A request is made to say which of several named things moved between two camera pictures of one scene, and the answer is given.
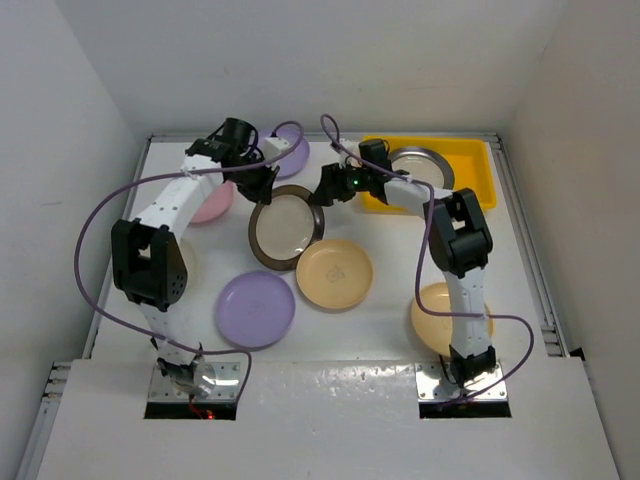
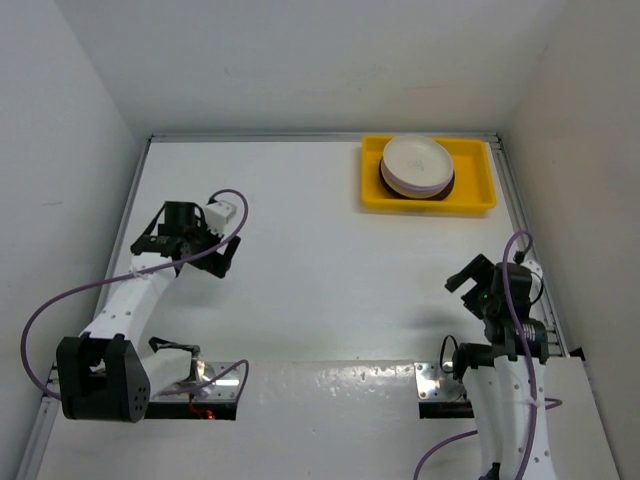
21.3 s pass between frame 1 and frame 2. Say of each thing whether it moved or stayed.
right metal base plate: stayed
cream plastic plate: moved
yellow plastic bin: stayed
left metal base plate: stayed
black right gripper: moved
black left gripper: moved
